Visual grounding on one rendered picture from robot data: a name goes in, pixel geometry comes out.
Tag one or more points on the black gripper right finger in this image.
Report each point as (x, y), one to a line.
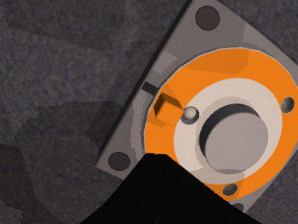
(182, 199)

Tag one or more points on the orange round plate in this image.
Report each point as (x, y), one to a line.
(207, 81)

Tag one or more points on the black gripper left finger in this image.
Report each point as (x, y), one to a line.
(135, 200)

